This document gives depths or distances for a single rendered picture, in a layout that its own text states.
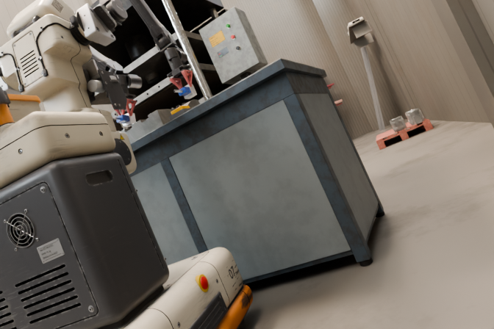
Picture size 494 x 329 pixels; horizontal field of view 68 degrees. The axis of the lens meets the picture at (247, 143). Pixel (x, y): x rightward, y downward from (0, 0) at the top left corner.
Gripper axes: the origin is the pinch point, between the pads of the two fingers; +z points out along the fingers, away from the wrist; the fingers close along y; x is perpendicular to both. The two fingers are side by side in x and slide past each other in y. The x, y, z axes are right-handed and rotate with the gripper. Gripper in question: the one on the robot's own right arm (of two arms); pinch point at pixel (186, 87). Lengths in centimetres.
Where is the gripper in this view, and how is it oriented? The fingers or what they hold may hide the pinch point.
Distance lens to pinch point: 176.3
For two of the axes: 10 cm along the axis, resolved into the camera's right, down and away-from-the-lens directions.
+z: 4.0, 9.1, -0.7
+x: -4.1, 1.1, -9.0
